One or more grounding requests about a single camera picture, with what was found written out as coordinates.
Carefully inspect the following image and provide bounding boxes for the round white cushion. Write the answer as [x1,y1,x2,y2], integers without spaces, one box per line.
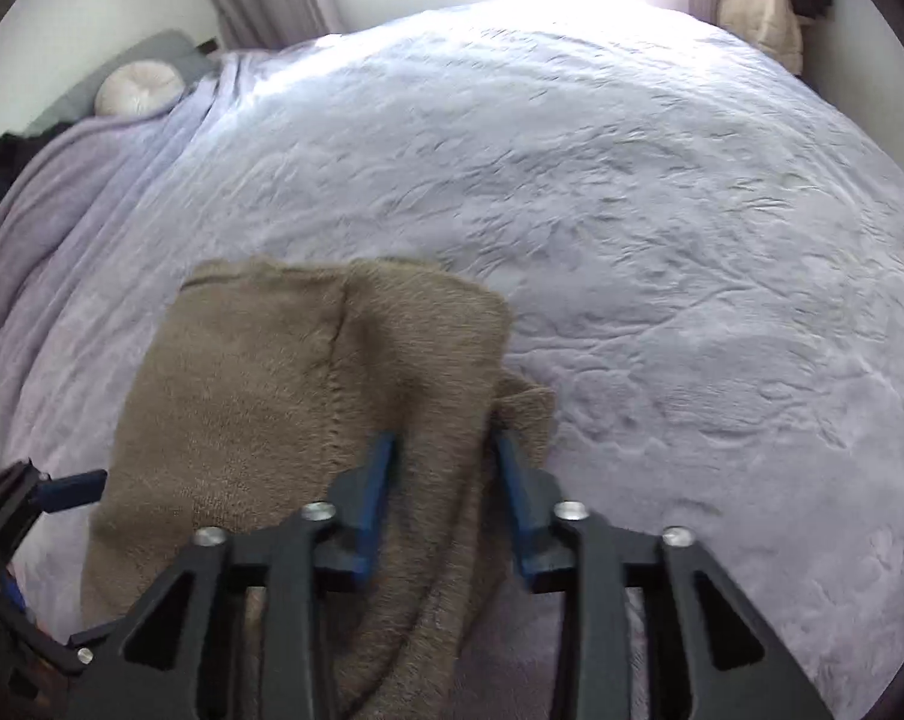
[95,62,183,119]

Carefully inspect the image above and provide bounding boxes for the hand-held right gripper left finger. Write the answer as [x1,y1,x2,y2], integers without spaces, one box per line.
[69,431,398,720]

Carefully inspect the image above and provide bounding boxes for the dark cloth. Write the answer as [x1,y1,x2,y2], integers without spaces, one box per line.
[0,131,72,205]

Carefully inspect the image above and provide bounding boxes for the grey padded headboard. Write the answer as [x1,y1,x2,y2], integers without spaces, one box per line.
[28,30,217,137]

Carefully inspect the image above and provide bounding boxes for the pale lavender embossed blanket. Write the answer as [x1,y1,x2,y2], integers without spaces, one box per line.
[0,0,904,720]

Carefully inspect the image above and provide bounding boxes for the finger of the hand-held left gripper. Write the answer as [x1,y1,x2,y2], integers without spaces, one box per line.
[0,461,109,565]
[0,586,109,680]

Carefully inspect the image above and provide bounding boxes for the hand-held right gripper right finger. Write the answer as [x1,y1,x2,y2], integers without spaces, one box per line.
[495,431,836,720]

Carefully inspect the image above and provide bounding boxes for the brown knit sweater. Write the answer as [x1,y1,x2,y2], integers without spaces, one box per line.
[80,256,559,720]

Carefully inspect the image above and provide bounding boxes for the beige hanging coat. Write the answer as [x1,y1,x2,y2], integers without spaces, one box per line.
[717,0,804,77]

